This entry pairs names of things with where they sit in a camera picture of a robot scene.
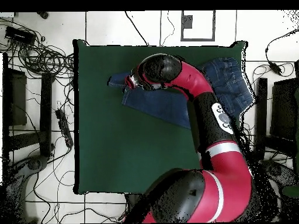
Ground blue denim jeans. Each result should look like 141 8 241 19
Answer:
107 57 255 130

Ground dark green table cloth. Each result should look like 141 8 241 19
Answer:
72 38 248 195

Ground black power strip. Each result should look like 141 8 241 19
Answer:
55 108 74 148

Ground small dark grey square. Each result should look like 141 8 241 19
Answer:
182 15 194 29

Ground black stand bar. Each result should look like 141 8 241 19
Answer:
39 72 53 158
253 78 269 156

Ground black power adapter box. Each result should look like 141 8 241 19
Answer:
5 26 36 45

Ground dark grey stand foot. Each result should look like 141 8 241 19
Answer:
5 155 50 187
262 160 295 187

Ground dark green fabric piece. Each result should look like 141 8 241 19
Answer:
281 183 299 199

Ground thick black cable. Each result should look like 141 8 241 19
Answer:
124 10 150 47

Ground thin black cable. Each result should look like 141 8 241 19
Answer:
161 10 175 47

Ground grey square frame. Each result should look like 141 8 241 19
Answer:
180 9 216 42

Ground black cable tangle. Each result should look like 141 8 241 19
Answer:
0 17 75 80

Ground black cable with connector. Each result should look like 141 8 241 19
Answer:
265 28 299 76

